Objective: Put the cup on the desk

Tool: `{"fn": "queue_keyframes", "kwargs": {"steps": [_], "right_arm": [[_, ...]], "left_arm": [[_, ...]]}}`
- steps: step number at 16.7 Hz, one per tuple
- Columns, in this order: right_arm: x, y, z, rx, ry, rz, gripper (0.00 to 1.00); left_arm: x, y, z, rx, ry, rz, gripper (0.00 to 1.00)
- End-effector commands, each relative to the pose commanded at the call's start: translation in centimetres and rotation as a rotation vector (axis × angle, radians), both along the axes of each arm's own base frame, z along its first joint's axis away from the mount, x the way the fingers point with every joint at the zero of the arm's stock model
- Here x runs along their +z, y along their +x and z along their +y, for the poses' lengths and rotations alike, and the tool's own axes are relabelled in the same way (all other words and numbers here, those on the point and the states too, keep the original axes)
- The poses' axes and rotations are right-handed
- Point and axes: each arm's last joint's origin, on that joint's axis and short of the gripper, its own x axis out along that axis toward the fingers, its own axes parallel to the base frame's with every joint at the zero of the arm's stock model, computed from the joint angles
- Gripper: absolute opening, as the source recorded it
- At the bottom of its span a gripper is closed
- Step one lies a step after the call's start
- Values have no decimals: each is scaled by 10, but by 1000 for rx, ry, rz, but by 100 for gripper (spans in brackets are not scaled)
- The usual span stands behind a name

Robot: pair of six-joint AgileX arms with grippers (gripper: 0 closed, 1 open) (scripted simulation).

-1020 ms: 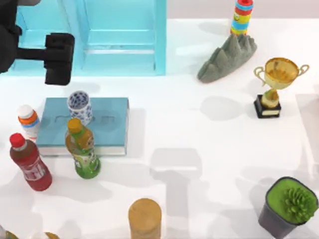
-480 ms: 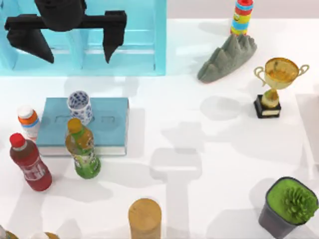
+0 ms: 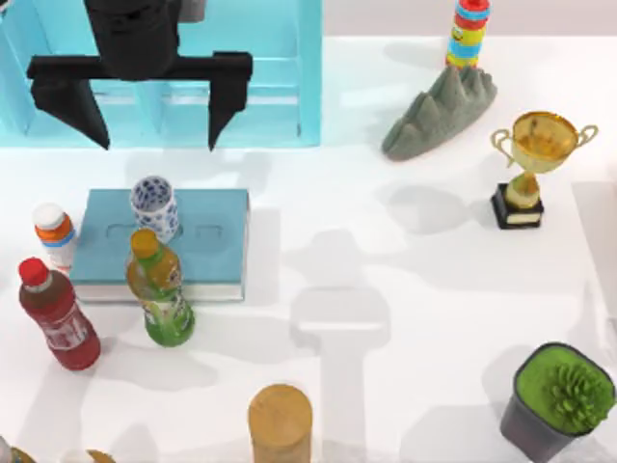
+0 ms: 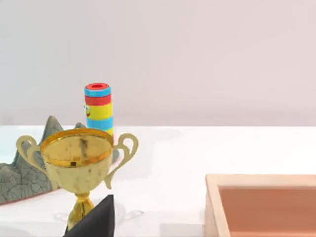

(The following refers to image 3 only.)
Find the grey mountain-shaped rock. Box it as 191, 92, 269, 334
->
381, 64, 499, 163

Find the colourful striped bottle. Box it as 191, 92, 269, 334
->
444, 0, 493, 71

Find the light blue book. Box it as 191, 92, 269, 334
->
68, 188, 252, 304

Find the green plant in dark pot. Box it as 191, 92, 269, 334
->
498, 341, 617, 463

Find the red bottle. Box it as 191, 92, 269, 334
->
17, 257, 103, 372

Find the green bottle with orange cap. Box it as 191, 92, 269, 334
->
125, 228, 196, 349

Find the pale grey rounded box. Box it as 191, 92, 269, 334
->
176, 0, 207, 24

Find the blue and white cup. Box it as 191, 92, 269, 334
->
129, 175, 178, 244

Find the wooden cylinder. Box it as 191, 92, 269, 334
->
247, 383, 314, 463

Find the light blue rack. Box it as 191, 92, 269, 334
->
0, 0, 323, 150

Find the white bottle with orange label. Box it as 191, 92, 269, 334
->
32, 202, 78, 274

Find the gold trophy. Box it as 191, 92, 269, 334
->
490, 111, 601, 231

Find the golden round object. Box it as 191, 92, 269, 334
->
0, 436, 39, 463
62, 449, 118, 463

